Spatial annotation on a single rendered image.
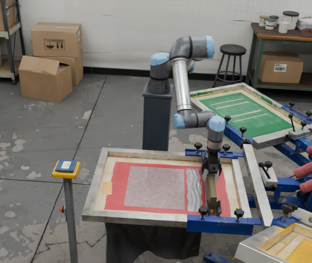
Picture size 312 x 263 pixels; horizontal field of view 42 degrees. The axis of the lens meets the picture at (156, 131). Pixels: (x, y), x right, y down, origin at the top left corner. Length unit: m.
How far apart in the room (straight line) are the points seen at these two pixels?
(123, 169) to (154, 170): 0.17
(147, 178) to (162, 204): 0.22
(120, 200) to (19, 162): 2.21
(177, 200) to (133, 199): 0.22
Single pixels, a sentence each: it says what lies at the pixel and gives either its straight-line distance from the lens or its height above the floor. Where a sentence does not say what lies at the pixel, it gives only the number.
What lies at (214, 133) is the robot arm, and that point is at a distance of 1.94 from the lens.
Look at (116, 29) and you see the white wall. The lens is 5.76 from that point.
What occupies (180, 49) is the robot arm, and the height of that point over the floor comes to 1.61.
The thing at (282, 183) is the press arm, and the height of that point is 1.04.
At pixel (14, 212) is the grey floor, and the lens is 3.54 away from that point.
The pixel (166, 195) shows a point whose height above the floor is 0.96.
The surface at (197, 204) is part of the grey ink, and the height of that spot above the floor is 0.96.
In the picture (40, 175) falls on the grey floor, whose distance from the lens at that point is 3.89.
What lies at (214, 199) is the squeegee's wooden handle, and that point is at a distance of 1.94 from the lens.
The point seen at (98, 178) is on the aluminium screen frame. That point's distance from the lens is 2.13.
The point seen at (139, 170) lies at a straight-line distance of 2.24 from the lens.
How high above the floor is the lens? 2.26
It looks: 30 degrees down
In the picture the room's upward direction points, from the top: 3 degrees clockwise
